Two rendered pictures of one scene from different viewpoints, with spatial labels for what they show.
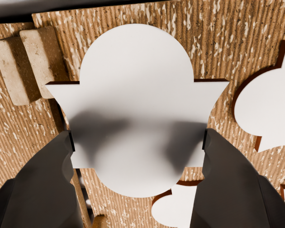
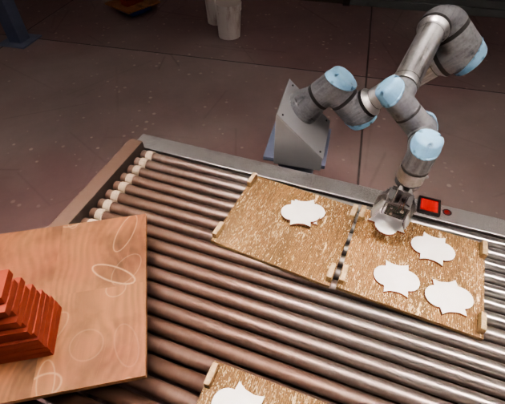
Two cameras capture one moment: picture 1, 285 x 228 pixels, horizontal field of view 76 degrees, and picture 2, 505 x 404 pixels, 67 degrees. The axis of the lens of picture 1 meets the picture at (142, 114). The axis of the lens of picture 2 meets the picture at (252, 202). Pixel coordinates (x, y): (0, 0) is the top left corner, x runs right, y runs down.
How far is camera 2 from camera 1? 1.29 m
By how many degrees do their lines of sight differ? 68
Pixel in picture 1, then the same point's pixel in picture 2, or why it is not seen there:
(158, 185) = (389, 232)
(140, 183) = (385, 229)
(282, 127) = (426, 252)
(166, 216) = (380, 276)
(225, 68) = (408, 233)
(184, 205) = (389, 272)
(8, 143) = (329, 228)
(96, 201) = (348, 260)
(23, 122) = (340, 224)
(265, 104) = (420, 244)
